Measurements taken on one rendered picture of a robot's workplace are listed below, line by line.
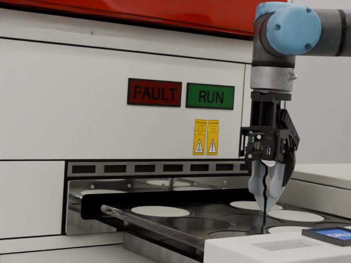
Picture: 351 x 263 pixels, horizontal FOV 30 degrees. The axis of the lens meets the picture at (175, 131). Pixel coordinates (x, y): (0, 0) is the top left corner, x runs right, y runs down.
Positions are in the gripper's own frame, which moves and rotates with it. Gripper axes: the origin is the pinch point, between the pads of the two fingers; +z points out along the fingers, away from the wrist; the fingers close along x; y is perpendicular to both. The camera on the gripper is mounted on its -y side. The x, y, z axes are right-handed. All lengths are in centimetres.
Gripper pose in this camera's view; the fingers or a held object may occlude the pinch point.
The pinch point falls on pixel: (267, 204)
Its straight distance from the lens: 119.6
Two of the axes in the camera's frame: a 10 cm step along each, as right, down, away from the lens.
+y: -4.3, 0.2, -9.0
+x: 9.0, 0.8, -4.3
